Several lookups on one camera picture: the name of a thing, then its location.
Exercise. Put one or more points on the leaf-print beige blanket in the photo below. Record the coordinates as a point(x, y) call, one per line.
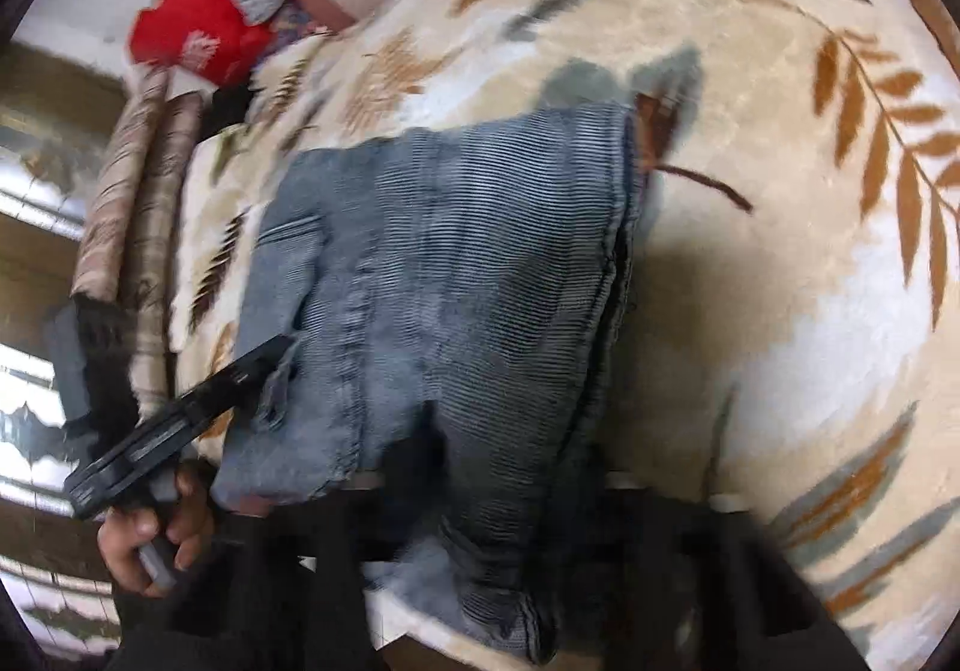
point(750, 266)

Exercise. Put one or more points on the blue denim pants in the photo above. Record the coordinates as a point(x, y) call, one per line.
point(465, 251)

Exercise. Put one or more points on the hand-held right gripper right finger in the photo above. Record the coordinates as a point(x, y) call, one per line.
point(675, 566)

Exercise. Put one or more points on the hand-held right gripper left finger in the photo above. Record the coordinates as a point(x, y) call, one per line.
point(330, 581)

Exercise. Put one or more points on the dark cloth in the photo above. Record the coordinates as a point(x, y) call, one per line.
point(105, 356)

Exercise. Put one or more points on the black cloth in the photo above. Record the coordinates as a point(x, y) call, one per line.
point(229, 105)

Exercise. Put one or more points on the person's left hand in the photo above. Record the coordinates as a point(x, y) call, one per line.
point(187, 521)

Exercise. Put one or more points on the red paper bag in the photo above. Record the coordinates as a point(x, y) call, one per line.
point(195, 19)

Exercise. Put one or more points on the striped folded quilt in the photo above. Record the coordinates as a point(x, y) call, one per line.
point(142, 206)

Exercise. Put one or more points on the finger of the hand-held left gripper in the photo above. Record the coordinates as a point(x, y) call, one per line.
point(240, 371)

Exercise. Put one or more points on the colourful plastic packet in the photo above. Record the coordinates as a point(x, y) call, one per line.
point(296, 23)

